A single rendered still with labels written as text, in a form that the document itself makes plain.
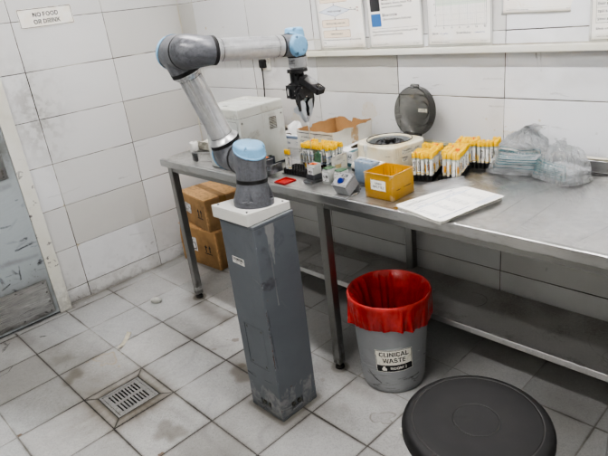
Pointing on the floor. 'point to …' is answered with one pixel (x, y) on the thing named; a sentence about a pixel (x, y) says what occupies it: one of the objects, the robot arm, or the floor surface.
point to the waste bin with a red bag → (391, 327)
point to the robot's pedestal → (271, 312)
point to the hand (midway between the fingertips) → (308, 118)
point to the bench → (527, 193)
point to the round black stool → (476, 420)
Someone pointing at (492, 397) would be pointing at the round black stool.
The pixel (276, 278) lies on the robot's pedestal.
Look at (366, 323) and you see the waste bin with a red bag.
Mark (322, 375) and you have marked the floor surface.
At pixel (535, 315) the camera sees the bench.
